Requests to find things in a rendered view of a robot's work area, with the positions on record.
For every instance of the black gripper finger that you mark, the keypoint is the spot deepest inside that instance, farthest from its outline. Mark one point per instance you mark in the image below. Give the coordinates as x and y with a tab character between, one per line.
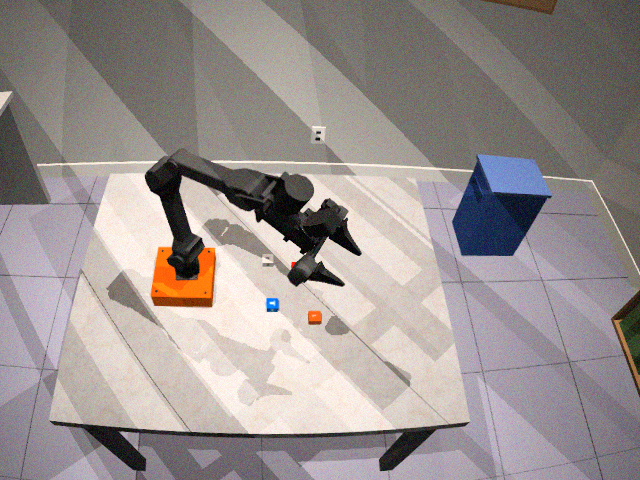
343	238
321	274

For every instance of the blue block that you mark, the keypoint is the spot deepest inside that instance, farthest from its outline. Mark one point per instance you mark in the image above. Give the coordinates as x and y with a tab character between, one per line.
272	305

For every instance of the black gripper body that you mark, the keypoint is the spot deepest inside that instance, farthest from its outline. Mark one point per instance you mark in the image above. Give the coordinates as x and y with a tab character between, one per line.
306	265

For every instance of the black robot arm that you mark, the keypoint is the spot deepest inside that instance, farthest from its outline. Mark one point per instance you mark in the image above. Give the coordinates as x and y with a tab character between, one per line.
276	200

